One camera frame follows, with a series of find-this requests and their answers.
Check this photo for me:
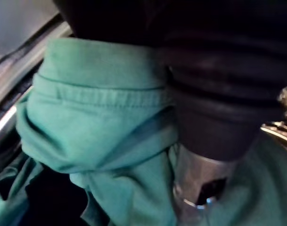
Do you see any green cloth garment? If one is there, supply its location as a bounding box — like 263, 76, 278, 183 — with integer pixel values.
0, 37, 287, 226

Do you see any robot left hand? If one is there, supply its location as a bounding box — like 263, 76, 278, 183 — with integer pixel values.
52, 0, 287, 226

